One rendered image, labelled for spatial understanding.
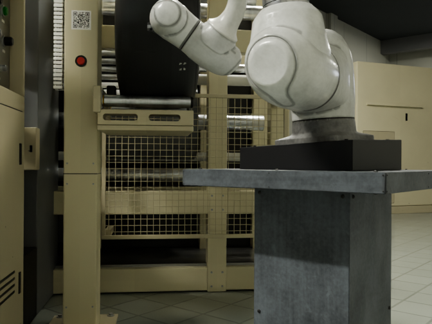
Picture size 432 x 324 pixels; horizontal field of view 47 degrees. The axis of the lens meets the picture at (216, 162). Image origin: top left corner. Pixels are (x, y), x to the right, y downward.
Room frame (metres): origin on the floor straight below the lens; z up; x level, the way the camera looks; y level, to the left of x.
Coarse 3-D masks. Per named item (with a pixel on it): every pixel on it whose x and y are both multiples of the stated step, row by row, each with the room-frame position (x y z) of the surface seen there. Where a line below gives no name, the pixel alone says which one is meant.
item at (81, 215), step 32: (96, 0) 1.97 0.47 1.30; (64, 32) 1.96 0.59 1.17; (96, 32) 1.97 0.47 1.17; (64, 64) 1.95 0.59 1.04; (96, 64) 1.97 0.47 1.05; (64, 96) 1.95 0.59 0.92; (64, 128) 1.95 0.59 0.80; (96, 128) 1.97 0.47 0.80; (64, 160) 1.95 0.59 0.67; (96, 160) 1.97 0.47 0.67; (64, 192) 1.95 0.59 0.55; (96, 192) 1.97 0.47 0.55; (64, 224) 1.95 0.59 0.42; (96, 224) 1.97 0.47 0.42; (64, 256) 1.95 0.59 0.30; (96, 256) 1.97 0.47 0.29; (64, 288) 1.95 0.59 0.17; (96, 288) 1.97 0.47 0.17; (64, 320) 1.95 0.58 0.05; (96, 320) 1.98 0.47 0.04
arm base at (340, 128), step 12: (312, 120) 1.19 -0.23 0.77; (324, 120) 1.18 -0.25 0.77; (336, 120) 1.18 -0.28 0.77; (348, 120) 1.19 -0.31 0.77; (300, 132) 1.21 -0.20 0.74; (312, 132) 1.18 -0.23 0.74; (324, 132) 1.17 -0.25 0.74; (336, 132) 1.17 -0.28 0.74; (348, 132) 1.18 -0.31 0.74; (360, 132) 1.23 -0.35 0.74; (276, 144) 1.25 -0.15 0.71
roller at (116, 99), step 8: (104, 96) 1.90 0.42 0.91; (112, 96) 1.90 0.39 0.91; (120, 96) 1.90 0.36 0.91; (128, 96) 1.91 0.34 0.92; (136, 96) 1.91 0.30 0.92; (144, 96) 1.92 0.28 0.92; (152, 96) 1.92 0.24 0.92; (160, 96) 1.93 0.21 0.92; (168, 96) 1.93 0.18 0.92; (176, 96) 1.93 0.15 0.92; (184, 96) 1.94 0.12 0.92; (104, 104) 1.90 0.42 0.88; (112, 104) 1.90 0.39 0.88; (120, 104) 1.90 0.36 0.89; (128, 104) 1.91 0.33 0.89; (136, 104) 1.91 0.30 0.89; (144, 104) 1.91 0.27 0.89; (152, 104) 1.92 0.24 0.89; (160, 104) 1.92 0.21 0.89; (168, 104) 1.92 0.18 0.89; (176, 104) 1.93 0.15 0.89; (184, 104) 1.93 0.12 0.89; (192, 104) 1.94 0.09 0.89
